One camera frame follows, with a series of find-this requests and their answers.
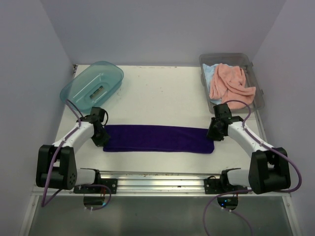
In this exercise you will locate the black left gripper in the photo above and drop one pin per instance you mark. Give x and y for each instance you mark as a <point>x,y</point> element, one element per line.
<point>102,141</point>

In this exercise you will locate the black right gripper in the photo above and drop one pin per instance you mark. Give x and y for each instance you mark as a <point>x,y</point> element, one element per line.
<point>211,134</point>

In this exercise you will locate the dark purple towel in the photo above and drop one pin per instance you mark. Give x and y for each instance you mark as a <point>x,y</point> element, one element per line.
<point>158,138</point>

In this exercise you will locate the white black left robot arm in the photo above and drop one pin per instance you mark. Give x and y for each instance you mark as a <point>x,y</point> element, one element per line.
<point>56,164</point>

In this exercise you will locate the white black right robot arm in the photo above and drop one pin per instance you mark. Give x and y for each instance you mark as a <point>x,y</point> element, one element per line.
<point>268,170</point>

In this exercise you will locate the pink towel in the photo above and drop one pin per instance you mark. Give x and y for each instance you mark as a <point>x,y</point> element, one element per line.
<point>228,85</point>

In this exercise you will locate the teal plastic tub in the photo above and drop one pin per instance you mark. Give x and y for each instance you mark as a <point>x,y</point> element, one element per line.
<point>94,86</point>

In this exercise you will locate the light blue towel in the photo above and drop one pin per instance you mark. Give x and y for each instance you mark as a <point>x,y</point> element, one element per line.
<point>209,72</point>

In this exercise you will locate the clear grey plastic bin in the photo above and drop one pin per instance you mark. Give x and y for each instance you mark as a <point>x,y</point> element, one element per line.
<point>232,59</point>

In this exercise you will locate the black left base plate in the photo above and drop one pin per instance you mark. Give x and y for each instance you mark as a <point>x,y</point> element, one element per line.
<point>103,186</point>

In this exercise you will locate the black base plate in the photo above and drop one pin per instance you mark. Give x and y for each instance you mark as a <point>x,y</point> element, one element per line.
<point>103,186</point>
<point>214,185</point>

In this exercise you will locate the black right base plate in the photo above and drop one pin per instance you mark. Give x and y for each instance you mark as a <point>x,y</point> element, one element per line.
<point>214,185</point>

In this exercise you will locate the aluminium mounting rail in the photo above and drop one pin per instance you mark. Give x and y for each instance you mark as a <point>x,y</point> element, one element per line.
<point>159,184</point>

